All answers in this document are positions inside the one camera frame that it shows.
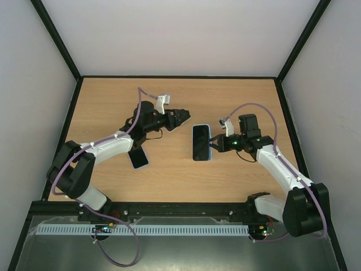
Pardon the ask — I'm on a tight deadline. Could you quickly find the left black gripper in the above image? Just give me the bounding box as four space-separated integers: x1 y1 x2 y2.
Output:
144 109 190 134

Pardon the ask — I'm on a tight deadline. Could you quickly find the dark blue phone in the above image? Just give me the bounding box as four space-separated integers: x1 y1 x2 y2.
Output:
192 125 210 161

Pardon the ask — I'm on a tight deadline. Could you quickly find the light blue phone case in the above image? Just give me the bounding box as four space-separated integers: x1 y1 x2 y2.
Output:
192 124 213 162

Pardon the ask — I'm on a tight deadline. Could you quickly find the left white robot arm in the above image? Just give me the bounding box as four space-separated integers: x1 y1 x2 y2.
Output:
46 101 191 211

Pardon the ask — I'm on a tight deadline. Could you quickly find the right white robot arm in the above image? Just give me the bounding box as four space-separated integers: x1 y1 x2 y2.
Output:
210 114 330 237

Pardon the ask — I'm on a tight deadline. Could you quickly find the phone in blue case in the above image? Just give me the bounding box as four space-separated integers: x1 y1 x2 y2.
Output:
127 147 149 169

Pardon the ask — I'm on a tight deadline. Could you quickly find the right controller board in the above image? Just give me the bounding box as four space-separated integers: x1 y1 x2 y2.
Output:
255 225 275 236

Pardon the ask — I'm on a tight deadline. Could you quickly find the controller board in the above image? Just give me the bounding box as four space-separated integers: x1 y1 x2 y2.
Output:
91 223 117 234
255 225 275 236

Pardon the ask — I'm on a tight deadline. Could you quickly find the left controller board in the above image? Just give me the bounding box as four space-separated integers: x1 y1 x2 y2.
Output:
91 223 117 234

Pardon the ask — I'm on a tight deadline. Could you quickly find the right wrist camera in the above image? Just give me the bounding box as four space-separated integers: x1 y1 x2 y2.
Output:
219 119 235 137

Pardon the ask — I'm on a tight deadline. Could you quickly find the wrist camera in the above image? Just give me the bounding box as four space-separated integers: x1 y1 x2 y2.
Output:
155 94 170 115
219 119 235 137

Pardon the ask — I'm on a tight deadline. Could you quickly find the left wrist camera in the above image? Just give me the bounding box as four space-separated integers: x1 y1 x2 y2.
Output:
155 94 170 115

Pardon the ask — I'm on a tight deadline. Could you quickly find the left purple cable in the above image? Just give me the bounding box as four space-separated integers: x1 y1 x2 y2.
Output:
52 86 161 268

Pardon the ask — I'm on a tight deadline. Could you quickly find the black aluminium frame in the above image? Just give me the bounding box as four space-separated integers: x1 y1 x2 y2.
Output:
8 0 347 270

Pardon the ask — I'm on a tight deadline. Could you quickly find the black mounting rail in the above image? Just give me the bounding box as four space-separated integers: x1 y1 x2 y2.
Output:
77 202 280 222

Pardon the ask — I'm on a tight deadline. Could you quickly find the white slotted cable duct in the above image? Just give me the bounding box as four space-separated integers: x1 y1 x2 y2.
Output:
33 224 249 237

